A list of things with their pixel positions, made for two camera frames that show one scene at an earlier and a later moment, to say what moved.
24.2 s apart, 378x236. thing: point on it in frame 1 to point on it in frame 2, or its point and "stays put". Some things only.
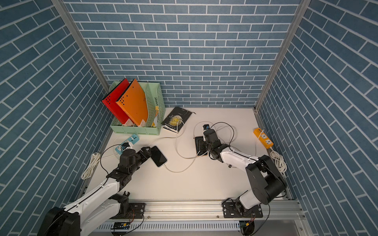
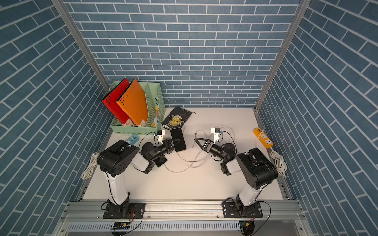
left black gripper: (147, 154) to (170, 149)
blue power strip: (134, 138) stays put
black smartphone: (157, 156) stays put
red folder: (110, 99) stays put
